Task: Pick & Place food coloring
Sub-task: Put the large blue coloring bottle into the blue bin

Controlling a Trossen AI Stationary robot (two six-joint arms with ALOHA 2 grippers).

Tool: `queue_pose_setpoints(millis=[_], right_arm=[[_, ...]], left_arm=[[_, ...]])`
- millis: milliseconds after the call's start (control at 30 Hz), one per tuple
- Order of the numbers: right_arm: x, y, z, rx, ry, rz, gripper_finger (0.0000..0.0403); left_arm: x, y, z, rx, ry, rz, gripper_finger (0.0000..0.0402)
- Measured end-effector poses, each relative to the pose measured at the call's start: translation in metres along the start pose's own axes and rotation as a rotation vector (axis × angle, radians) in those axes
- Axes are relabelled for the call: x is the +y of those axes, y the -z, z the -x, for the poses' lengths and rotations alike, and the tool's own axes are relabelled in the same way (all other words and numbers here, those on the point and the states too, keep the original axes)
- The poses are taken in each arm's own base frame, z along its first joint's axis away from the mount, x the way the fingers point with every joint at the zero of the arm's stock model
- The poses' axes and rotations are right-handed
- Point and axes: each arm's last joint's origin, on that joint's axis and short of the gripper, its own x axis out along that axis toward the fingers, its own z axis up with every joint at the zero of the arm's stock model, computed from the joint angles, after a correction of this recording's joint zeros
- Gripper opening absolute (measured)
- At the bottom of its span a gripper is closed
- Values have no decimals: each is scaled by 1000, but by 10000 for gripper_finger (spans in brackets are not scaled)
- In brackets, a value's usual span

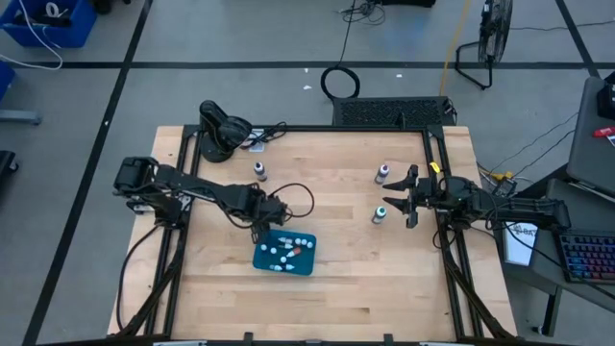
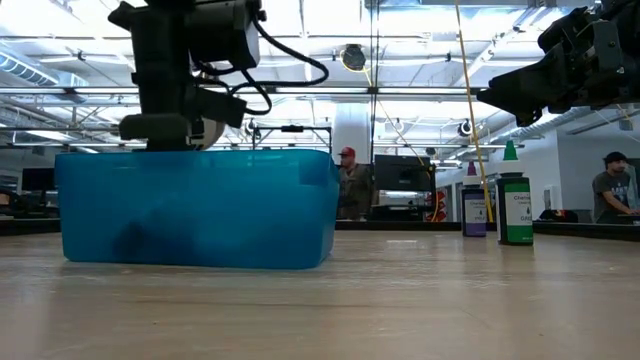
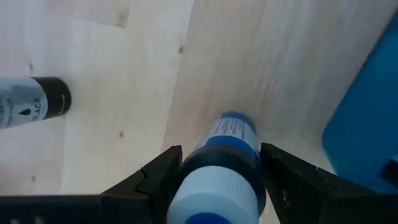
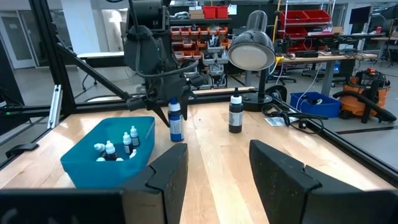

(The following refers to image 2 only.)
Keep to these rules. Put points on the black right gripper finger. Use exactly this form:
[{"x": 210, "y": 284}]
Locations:
[
  {"x": 530, "y": 82},
  {"x": 529, "y": 115}
]

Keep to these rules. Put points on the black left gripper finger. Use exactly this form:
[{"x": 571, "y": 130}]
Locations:
[
  {"x": 160, "y": 129},
  {"x": 220, "y": 106}
]

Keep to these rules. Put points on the teal plastic bin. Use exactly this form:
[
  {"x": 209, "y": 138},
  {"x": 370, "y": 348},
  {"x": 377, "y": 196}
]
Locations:
[{"x": 225, "y": 210}]

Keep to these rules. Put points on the large purple food coloring bottle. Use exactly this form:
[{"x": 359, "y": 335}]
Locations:
[{"x": 474, "y": 210}]

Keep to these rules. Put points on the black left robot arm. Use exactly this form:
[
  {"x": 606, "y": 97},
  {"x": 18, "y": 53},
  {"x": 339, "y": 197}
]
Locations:
[{"x": 122, "y": 15}]

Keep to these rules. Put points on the large green food coloring bottle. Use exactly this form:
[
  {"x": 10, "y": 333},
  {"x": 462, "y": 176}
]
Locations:
[{"x": 515, "y": 210}]

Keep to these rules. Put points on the black hanging hook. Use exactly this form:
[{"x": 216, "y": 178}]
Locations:
[{"x": 461, "y": 129}]

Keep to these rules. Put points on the black metal rig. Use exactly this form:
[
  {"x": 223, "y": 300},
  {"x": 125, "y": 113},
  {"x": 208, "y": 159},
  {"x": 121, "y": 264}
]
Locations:
[{"x": 292, "y": 128}]

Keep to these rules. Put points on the person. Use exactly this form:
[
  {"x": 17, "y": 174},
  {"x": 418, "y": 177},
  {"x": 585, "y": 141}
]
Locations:
[
  {"x": 355, "y": 190},
  {"x": 612, "y": 190}
]

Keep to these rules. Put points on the red white striped panel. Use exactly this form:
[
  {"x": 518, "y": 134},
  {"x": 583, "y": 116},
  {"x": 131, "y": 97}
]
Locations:
[{"x": 443, "y": 205}]

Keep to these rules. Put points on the small black monitor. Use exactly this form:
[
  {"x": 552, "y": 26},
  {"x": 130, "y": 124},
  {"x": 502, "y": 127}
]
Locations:
[{"x": 39, "y": 179}]

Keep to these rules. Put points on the black computer monitor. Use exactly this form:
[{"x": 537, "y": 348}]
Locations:
[{"x": 402, "y": 172}]

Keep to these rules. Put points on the round black overhead fixture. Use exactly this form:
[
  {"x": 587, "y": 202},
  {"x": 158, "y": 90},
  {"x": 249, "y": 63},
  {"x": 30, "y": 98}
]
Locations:
[{"x": 354, "y": 56}]

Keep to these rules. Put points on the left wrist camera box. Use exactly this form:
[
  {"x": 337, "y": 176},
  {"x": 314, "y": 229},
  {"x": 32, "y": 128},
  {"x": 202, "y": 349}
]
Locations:
[{"x": 225, "y": 35}]

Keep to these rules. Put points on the black aluminium table frame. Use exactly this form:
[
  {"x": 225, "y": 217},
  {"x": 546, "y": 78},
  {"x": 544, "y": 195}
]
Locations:
[{"x": 585, "y": 230}]

